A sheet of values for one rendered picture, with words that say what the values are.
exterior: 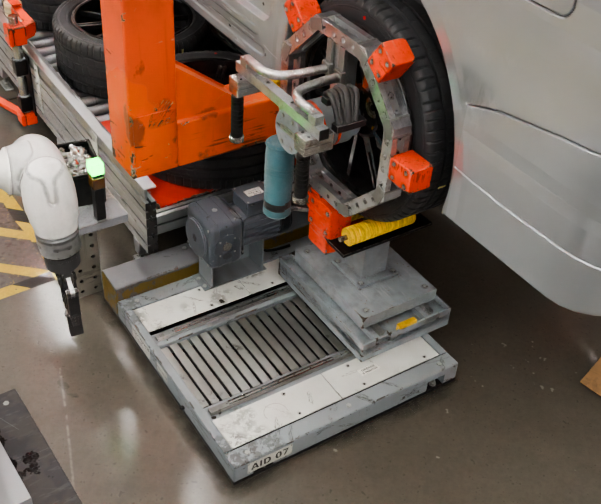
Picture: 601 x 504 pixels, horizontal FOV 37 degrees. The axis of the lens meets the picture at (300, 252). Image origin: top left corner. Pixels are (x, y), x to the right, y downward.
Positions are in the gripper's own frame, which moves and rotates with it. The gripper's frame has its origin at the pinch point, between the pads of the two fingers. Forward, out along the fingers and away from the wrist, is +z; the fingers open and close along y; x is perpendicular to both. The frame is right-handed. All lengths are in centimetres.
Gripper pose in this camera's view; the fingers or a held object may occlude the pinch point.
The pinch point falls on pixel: (74, 321)
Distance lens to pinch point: 210.1
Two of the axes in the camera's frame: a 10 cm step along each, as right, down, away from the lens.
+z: 0.0, 8.0, 6.0
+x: 9.0, -2.5, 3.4
